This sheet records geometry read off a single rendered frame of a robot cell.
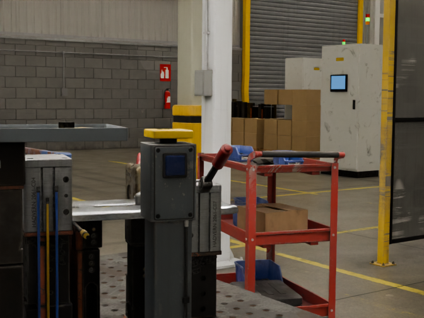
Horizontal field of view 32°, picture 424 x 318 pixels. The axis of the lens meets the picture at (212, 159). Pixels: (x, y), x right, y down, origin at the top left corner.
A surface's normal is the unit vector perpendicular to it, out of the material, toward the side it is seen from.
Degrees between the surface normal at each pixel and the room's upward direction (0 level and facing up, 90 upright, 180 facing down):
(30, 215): 90
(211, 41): 90
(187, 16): 90
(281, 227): 90
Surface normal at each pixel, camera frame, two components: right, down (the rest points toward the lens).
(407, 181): 0.63, 0.07
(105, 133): 0.33, 0.08
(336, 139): -0.81, 0.04
